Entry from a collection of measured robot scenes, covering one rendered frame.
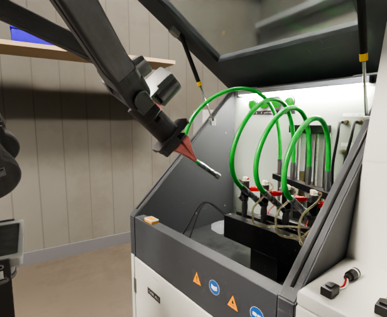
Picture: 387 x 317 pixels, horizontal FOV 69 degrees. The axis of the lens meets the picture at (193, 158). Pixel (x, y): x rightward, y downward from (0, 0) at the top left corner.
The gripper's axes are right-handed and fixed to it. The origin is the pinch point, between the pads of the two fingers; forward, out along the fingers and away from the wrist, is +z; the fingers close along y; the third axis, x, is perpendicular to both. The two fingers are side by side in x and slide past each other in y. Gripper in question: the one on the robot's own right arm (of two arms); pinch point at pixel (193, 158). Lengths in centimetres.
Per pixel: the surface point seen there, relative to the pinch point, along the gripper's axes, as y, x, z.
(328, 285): -5.9, -30.3, 24.1
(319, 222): 5.3, -20.6, 24.9
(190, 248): -18.1, 5.1, 19.0
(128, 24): 103, 231, -46
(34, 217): -95, 223, 13
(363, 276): 1.1, -28.9, 34.4
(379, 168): 24.0, -23.8, 27.5
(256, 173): 7.3, -6.0, 13.7
